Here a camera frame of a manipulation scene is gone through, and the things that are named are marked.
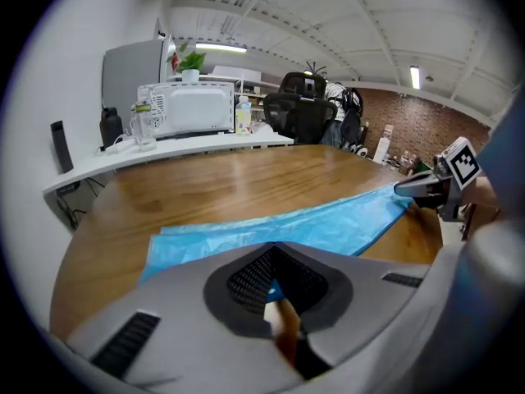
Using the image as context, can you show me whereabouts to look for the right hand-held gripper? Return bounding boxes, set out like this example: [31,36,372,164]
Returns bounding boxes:
[393,136,483,223]

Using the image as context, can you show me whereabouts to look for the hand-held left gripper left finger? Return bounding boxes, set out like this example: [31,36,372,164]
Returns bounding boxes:
[66,241,307,392]

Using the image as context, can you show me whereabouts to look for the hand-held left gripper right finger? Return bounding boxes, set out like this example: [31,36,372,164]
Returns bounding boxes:
[273,241,432,369]

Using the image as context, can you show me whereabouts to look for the blue plastic bag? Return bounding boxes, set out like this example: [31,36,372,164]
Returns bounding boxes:
[139,181,415,303]

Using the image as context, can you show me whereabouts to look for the person's right forearm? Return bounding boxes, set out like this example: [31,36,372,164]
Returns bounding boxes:
[461,90,525,237]

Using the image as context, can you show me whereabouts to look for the black mesh office chair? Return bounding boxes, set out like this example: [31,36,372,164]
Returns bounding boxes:
[262,92,338,145]

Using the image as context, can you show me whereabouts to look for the black office chair with headrest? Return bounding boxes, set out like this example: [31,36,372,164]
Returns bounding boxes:
[278,71,327,98]

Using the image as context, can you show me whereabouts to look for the clear bottle with yellow liquid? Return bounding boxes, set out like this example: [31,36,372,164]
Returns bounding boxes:
[235,95,252,135]

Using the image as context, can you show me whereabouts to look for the white side desk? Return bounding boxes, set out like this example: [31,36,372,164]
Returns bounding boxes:
[43,129,295,196]

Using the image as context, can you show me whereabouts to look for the white power strip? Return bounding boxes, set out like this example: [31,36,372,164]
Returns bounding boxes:
[104,135,139,155]

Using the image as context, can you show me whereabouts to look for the clear bottle with green label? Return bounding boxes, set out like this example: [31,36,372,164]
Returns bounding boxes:
[130,101,158,151]

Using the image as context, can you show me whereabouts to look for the dark brown bottle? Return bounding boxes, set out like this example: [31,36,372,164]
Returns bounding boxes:
[99,107,124,149]

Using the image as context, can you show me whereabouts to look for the black tower speaker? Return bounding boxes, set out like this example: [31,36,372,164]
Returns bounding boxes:
[50,120,75,175]

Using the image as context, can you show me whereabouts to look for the white microwave oven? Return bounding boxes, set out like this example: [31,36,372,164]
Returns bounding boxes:
[137,80,235,140]

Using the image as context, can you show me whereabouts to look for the long ceiling tube light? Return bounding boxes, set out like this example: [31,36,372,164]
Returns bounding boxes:
[195,42,248,53]

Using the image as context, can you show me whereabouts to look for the green potted plant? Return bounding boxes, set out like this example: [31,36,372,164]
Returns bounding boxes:
[166,42,207,84]

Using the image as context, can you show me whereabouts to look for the grey refrigerator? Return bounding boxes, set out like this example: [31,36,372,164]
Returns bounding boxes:
[102,38,177,139]

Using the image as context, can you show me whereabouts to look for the white bottle by brick wall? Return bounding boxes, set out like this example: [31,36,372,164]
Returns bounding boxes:
[372,124,395,166]

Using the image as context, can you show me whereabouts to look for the black cables under desk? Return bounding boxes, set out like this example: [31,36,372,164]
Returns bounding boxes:
[56,177,106,230]

